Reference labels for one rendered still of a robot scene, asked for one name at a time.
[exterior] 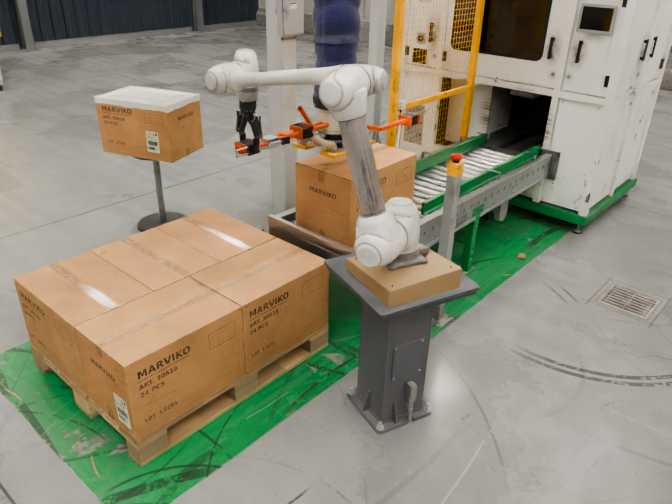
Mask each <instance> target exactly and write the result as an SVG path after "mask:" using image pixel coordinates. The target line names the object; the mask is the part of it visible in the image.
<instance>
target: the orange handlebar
mask: <svg viewBox="0 0 672 504"><path fill-rule="evenodd" d="M320 123H322V121H320V122H316V123H313V125H317V124H320ZM404 123H406V119H401V120H398V121H395V122H392V123H389V124H386V125H383V126H380V127H379V126H375V125H371V124H367V123H366V124H367V128H368V129H370V130H374V131H384V130H387V129H390V128H393V127H396V126H398V125H401V124H404ZM328 126H329V124H328V123H324V124H321V125H317V126H314V127H313V131H316V130H319V129H322V128H326V127H328ZM277 133H279V134H275V136H278V137H279V141H281V138H282V137H288V136H290V140H292V139H294V138H293V137H296V136H300V132H299V131H297V132H294V130H289V131H285V130H284V131H280V132H277Z"/></svg>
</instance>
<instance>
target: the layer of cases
mask: <svg viewBox="0 0 672 504"><path fill-rule="evenodd" d="M325 260H326V259H323V258H321V257H319V256H317V255H314V254H312V253H310V252H308V251H306V250H303V249H301V248H299V247H297V246H295V245H292V244H290V243H288V242H286V241H283V240H281V239H279V238H276V237H275V236H272V235H270V234H268V233H266V232H263V231H261V230H259V229H257V228H255V227H252V226H250V225H248V224H246V223H243V222H241V221H239V220H237V219H235V218H232V217H230V216H228V215H226V214H224V213H221V212H219V211H217V210H215V209H212V208H208V209H206V210H203V211H200V212H197V213H194V214H191V215H189V216H186V217H183V218H180V219H177V220H175V221H172V222H169V223H166V224H163V225H161V226H158V227H156V228H152V229H149V230H146V231H144V232H141V233H138V234H135V235H132V236H130V237H127V238H124V239H121V240H118V241H115V242H113V243H110V244H107V245H104V246H101V247H99V248H96V249H93V250H91V251H87V252H84V253H82V254H79V255H76V256H73V257H70V258H68V259H65V260H62V261H59V262H56V263H54V264H51V265H48V266H45V267H42V268H39V269H37V270H34V271H31V272H28V273H25V274H23V275H20V276H17V277H14V278H13V279H14V283H15V286H16V290H17V294H18V298H19V301H20V305H21V309H22V313H23V316H24V320H25V324H26V328H27V331H28V335H29V339H30V342H31V345H33V346H34V347H35V348H36V349H37V350H38V351H39V352H40V353H41V354H42V355H43V356H44V357H46V358H47V359H48V360H49V361H50V362H51V363H52V364H53V365H54V366H55V367H56V368H57V369H59V370H60V371H61V372H62V373H63V374H64V375H65V376H66V377H67V378H68V379H69V380H70V381H72V382H73V383H74V384H75V385H76V386H77V387H78V388H79V389H80V390H81V391H82V392H83V393H85V394H86V395H87V396H88V397H90V399H91V400H92V401H93V402H94V403H95V404H97V405H98V406H99V407H100V408H101V409H102V410H103V411H104V412H105V413H106V414H107V415H108V416H110V417H111V418H112V419H113V420H114V421H115V422H116V423H117V424H118V425H119V426H120V427H121V428H123V429H124V430H125V431H126V432H127V433H128V434H129V435H130V436H131V437H132V438H133V439H134V440H136V441H137V442H138V441H140V440H141V439H143V438H144V437H146V436H148V435H149V434H151V433H153V432H154V431H156V430H157V429H159V428H161V427H162V426H164V425H165V424H167V423H169V422H170V421H172V420H174V419H175V418H177V417H178V416H180V415H182V414H183V413H185V412H186V411H188V410H190V409H191V408H193V407H195V406H196V405H198V404H199V403H201V402H203V401H204V400H206V399H207V398H209V397H211V396H212V395H214V394H216V393H217V392H219V391H220V390H222V389H224V388H225V387H227V386H228V385H230V384H232V383H233V382H235V381H237V380H238V379H240V378H241V377H243V376H245V374H248V373H249V372H251V371H253V370H254V369H256V368H258V367H259V366H261V365H262V364H264V363H266V362H267V361H269V360H270V359H272V358H274V357H275V356H277V355H279V354H280V353H282V352H283V351H285V350H287V349H288V348H290V347H291V346H293V345H295V344H296V343H298V342H299V341H301V340H303V339H304V338H306V337H308V336H309V335H311V334H312V333H314V332H316V331H317V330H319V329H320V328H322V327H324V326H325V325H327V324H328V295H329V270H328V269H327V266H326V265H325V264H324V261H325Z"/></svg>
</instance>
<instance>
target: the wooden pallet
mask: <svg viewBox="0 0 672 504"><path fill-rule="evenodd" d="M328 327H329V324H327V325H325V326H324V327H322V328H320V329H319V330H317V331H316V332H314V333H312V334H311V335H309V336H308V337H306V338H304V339H303V340H301V341H299V342H298V343H296V344H295V345H293V346H291V347H290V348H288V349H287V350H285V351H283V352H282V353H280V354H279V355H277V356H275V357H274V358H272V359H270V360H269V361H267V362H266V363H264V364H262V365H261V366H259V367H258V368H256V369H254V370H253V371H251V372H249V373H248V374H245V376H243V377H241V378H240V379H238V380H237V381H235V382H233V383H232V384H230V385H228V386H227V387H225V388H224V389H222V390H220V391H219V392H217V393H216V394H214V395H212V396H211V397H209V398H207V399H206V400H204V401H203V402H201V403H199V404H198V405H196V406H195V407H193V408H191V409H190V410H188V411H186V412H185V413H183V414H182V415H180V416H178V417H177V418H175V419H174V420H172V421H170V422H169V423H167V424H165V425H164V426H162V427H161V428H159V429H157V430H156V431H154V432H153V433H151V434H149V435H148V436H146V437H144V438H143V439H141V440H140V441H138V442H137V441H136V440H134V439H133V438H132V437H131V436H130V435H129V434H128V433H127V432H126V431H125V430H124V429H123V428H121V427H120V426H119V425H118V424H117V423H116V422H115V421H114V420H113V419H112V418H111V417H110V416H108V415H107V414H106V413H105V412H104V411H103V410H102V409H101V408H100V407H99V406H98V405H97V404H95V403H94V402H93V401H92V400H91V399H90V397H88V396H87V395H86V394H85V393H83V392H82V391H81V390H80V389H79V388H78V387H77V386H76V385H75V384H74V383H73V382H72V381H70V380H69V379H68V378H67V377H66V376H65V375H64V374H63V373H62V372H61V371H60V370H59V369H57V368H56V367H55V366H54V365H53V364H52V363H51V362H50V361H49V360H48V359H47V358H46V357H44V356H43V355H42V354H41V353H40V352H39V351H38V350H37V349H36V348H35V347H34V346H33V345H31V344H30V345H31V349H32V352H33V356H34V360H35V364H36V367H38V368H39V369H40V370H41V371H42V372H43V373H44V374H47V373H49V372H51V371H54V372H55V373H56V374H57V375H58V376H59V377H60V378H62V379H63V380H64V381H65V382H66V383H67V384H68V385H69V386H70V387H71V388H72V389H73V393H74V397H75V402H76V405H77V406H78V407H79V408H80V409H81V410H82V411H83V412H84V413H85V414H86V415H88V416H89V417H90V418H91V419H92V418H94V417H95V416H97V415H99V414H100V415H101V416H102V417H103V418H104V419H105V420H106V421H107V422H109V423H110V424H111V425H112V426H113V427H114V428H115V429H116V430H117V431H118V432H119V433H120V434H121V435H122V436H124V437H125V438H126V442H127V447H128V453H129V456H130V457H131V458H132V459H133V460H134V461H135V462H137V463H138V464H139V465H140V466H141V467H143V466H144V465H146V464H147V463H149V462H150V461H152V460H153V459H155V458H156V457H158V456H159V455H161V454H162V453H164V452H165V451H167V450H168V449H170V448H172V447H173V446H175V445H176V444H178V443H179V442H181V441H182V440H184V439H185V438H187V437H188V436H190V435H191V434H193V433H194V432H196V431H197V430H199V429H201V428H202V427H204V426H205V425H207V424H208V423H210V422H211V421H213V420H214V419H216V418H217V417H219V416H220V415H222V414H223V413H225V412H227V411H228V410H230V409H231V408H233V407H234V406H236V405H237V404H239V403H240V402H242V401H243V400H245V399H246V398H248V397H249V396H251V395H252V394H254V393H256V392H257V391H259V390H260V389H262V388H263V387H265V386H266V385H268V384H269V383H271V382H272V381H274V380H275V379H277V378H278V377H280V376H281V375H283V374H285V373H286V372H288V371H289V370H291V369H292V368H294V367H295V366H297V365H298V364H300V363H301V362H303V361H304V360H306V359H307V358H309V357H310V356H312V355H314V354H315V353H317V352H318V351H320V350H321V349H323V348H324V347H326V346H327V345H328Z"/></svg>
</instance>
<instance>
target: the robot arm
mask: <svg viewBox="0 0 672 504"><path fill-rule="evenodd" d="M205 84H206V86H207V88H208V89H209V90H210V91H212V92H215V93H232V92H237V99H238V100H239V108H240V109H241V110H238V111H236V115H237V119H236V132H238V133H239V137H240V140H244V139H246V133H245V128H246V124H247V121H248V123H249V124H250V126H251V129H252V132H253V135H254V138H253V153H254V154H257V153H259V152H260V151H259V145H260V143H259V142H260V141H259V139H260V138H263V134H262V128H261V121H260V120H261V116H260V115H256V113H255V110H256V108H257V104H256V100H257V99H258V87H257V86H280V85H307V84H311V85H320V87H319V98H320V100H321V102H322V104H323V105H324V106H325V107H326V108H327V109H328V110H329V112H330V113H331V115H332V117H333V119H334V120H335V121H337V122H338V123H339V128H340V132H341V136H342V140H343V144H344V148H345V152H346V157H347V161H348V165H349V169H350V173H351V177H352V182H353V186H354V190H355V194H356V198H357V202H358V207H359V211H360V215H359V216H358V218H357V220H356V241H355V244H354V250H355V255H356V258H357V260H358V261H359V262H360V263H361V264H362V265H364V266H366V267H371V268H376V267H383V266H387V269H388V270H389V271H395V270H397V269H401V268H406V267H411V266H416V265H422V264H428V259H427V258H425V257H423V256H422V255H423V254H426V253H428V252H429V247H428V246H419V238H420V219H419V213H418V210H417V207H416V205H415V204H414V202H412V201H411V200H410V199H409V198H404V197H395V198H391V199H390V200H389V201H387V202H386V203H385V204H384V199H383V195H382V190H381V186H380V181H379V177H378V173H377V168H376V164H375V159H374V155H373V150H372V146H371V141H370V137H369V132H368V128H367V124H366V119H365V114H366V111H367V97H368V96H370V95H372V94H378V93H380V92H382V91H384V90H385V88H386V87H387V84H388V75H387V73H386V72H385V70H383V69H382V68H380V67H378V66H375V65H369V64H344V65H338V66H332V67H324V68H308V69H293V70H281V71H269V72H259V67H258V60H257V56H256V53H255V52H254V51H253V50H251V49H247V48H244V49H238V50H237V51H236V53H235V55H234V60H233V62H232V63H223V64H219V65H216V66H213V67H212V68H210V69H209V70H208V71H207V73H206V74H205ZM252 121H253V122H252ZM238 128H239V129H238ZM256 135H257V136H256Z"/></svg>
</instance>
